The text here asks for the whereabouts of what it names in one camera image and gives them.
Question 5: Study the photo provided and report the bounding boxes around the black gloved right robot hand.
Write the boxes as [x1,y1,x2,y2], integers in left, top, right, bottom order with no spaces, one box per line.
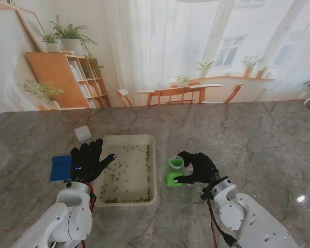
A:
[173,150,222,186]

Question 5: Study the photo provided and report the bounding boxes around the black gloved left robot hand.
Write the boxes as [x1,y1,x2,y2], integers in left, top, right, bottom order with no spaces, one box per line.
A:
[69,138,117,183]

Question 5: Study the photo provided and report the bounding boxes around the blue plastic scraper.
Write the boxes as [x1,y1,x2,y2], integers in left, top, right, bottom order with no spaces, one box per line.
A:
[50,154,73,182]

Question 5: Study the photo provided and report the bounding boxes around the clear bottle with green base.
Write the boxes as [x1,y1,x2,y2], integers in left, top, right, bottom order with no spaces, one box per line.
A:
[166,156,187,187]

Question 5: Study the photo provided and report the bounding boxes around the white square bottle cap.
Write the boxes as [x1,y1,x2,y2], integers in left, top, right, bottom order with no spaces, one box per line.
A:
[74,125,91,142]

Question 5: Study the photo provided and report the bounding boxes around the cream plastic baking tray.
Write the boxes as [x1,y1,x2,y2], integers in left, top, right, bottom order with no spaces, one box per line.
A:
[91,134,158,207]

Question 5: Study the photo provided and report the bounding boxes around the scattered green beans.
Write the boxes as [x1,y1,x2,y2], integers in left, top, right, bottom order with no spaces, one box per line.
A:
[98,144,152,204]

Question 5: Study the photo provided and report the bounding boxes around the printed room backdrop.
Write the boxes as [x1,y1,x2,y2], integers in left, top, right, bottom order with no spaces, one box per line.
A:
[0,0,310,112]

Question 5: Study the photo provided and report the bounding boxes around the red black left arm cable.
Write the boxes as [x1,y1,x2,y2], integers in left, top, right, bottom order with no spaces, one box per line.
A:
[81,182,98,248]

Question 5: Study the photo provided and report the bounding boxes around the red black arm cable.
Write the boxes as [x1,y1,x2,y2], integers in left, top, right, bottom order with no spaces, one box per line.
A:
[206,191,240,248]
[81,182,98,248]

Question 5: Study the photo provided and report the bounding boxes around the red black right arm cable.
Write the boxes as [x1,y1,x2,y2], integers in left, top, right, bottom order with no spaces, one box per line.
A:
[206,191,240,248]

